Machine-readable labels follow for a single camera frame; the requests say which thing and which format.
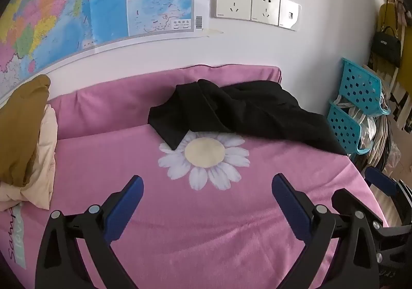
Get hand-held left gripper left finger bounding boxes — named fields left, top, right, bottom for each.
left=35, top=175, right=145, bottom=289

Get teal plastic baskets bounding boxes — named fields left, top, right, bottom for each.
left=333, top=92, right=387, bottom=154

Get blue plastic basket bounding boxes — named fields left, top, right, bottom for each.
left=327, top=100, right=362, bottom=155
left=340, top=57, right=391, bottom=115

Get cream garment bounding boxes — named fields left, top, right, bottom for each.
left=0, top=104, right=59, bottom=211

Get pink daisy print bedsheet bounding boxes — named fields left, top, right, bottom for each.
left=0, top=65, right=391, bottom=289

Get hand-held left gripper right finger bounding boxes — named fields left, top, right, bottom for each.
left=271, top=173, right=381, bottom=289

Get black garment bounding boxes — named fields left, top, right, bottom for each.
left=148, top=79, right=350, bottom=156

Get black handbag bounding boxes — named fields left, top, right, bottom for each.
left=372, top=26, right=403, bottom=67

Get brown garment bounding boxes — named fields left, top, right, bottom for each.
left=0, top=75, right=51, bottom=187

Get white wall socket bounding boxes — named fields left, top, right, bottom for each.
left=250, top=0, right=281, bottom=26
left=211, top=0, right=253, bottom=21

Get grey striped cloth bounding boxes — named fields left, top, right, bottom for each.
left=367, top=112, right=403, bottom=174

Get white network wall plate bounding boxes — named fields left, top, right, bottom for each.
left=278, top=0, right=302, bottom=32

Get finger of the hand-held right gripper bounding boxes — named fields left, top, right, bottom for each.
left=365, top=166, right=412, bottom=227
left=331, top=188, right=390, bottom=229

